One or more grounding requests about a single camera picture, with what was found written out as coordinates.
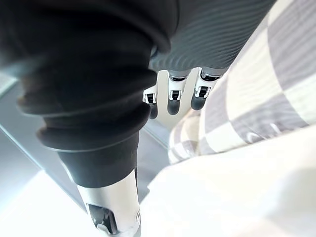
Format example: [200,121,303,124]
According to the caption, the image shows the white bed sheet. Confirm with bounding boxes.
[139,122,316,237]

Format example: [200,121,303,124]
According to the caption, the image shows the grey white checkered blanket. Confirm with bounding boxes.
[167,0,316,164]

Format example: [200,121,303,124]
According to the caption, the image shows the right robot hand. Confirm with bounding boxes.
[0,0,277,237]

